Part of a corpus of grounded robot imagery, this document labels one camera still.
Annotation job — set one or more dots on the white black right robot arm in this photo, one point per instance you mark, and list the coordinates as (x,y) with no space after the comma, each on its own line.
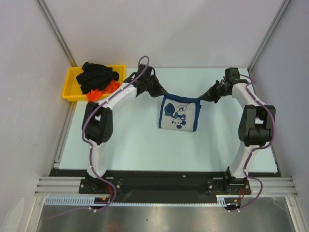
(256,128)

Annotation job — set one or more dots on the light blue cable duct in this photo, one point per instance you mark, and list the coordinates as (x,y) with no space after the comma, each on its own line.
(101,201)

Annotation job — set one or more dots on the aluminium frame rail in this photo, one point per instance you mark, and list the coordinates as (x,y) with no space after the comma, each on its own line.
(58,186)

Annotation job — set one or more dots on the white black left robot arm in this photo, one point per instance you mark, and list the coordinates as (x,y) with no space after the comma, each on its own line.
(97,127)

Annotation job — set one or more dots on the blue t shirt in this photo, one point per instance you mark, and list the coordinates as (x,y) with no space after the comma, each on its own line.
(179,113)

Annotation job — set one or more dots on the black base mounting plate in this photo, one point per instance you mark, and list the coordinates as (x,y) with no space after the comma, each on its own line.
(161,187)

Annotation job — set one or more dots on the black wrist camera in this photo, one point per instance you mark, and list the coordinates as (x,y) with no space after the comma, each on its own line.
(144,71)
(232,75)

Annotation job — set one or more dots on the orange t shirt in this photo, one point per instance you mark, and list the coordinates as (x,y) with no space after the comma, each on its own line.
(97,94)

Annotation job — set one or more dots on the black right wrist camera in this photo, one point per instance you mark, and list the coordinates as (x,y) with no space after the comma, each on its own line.
(232,75)

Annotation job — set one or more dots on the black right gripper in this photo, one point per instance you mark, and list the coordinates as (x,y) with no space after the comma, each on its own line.
(213,91)

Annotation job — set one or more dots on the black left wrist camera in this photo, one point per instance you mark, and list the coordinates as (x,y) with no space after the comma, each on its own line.
(144,71)

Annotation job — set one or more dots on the black t shirt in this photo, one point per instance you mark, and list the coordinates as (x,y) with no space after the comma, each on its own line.
(96,76)

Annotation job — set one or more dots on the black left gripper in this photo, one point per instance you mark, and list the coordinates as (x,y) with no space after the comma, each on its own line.
(159,91)

